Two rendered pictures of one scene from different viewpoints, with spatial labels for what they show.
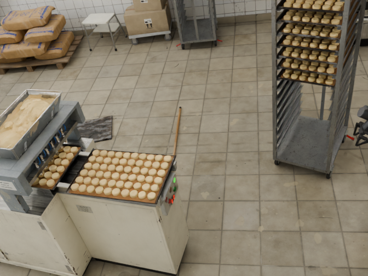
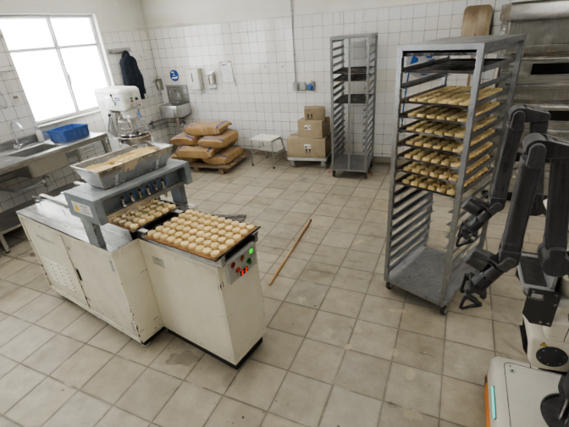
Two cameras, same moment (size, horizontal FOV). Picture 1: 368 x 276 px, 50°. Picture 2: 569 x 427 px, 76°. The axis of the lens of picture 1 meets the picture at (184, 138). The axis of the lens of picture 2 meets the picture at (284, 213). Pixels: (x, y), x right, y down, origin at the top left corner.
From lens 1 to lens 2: 0.81 m
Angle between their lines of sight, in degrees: 16
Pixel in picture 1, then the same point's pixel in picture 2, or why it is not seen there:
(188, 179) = (291, 281)
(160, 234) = (221, 305)
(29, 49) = (200, 151)
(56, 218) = (129, 264)
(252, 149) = (367, 268)
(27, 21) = (204, 129)
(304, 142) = (424, 270)
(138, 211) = (201, 271)
